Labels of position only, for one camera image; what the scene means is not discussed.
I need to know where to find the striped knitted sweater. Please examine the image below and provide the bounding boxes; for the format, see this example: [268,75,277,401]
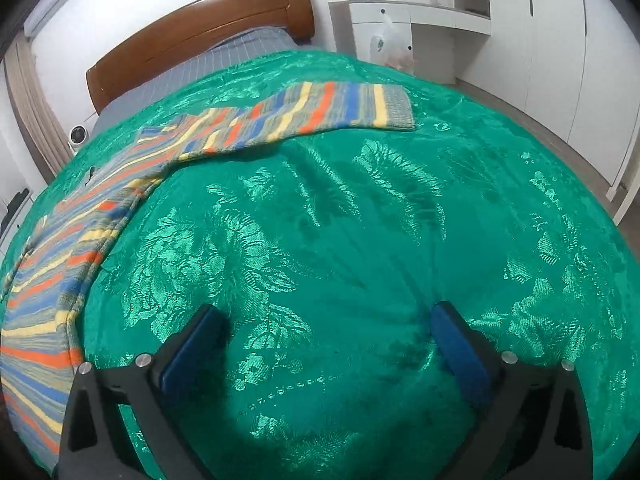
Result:
[1,81,414,470]

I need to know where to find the white drawer cabinet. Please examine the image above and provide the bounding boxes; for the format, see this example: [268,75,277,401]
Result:
[0,188,34,258]

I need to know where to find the green floral bedspread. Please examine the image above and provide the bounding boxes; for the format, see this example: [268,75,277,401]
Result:
[0,48,640,480]

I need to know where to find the beige curtain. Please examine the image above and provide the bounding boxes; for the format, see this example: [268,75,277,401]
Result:
[3,30,72,183]

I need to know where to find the grey striped mattress sheet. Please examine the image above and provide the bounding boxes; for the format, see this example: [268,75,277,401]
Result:
[91,26,320,136]

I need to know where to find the white wardrobe doors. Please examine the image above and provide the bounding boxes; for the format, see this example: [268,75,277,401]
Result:
[454,0,639,186]

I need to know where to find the plastic bag on desk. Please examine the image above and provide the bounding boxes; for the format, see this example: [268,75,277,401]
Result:
[369,14,414,75]

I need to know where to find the brown wooden headboard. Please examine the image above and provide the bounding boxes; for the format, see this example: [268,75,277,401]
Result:
[86,0,316,113]

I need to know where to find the white desk with shelves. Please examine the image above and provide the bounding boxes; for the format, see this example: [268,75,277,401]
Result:
[329,0,492,84]

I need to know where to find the white security camera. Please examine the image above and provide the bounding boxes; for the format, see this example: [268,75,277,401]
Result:
[67,125,90,155]

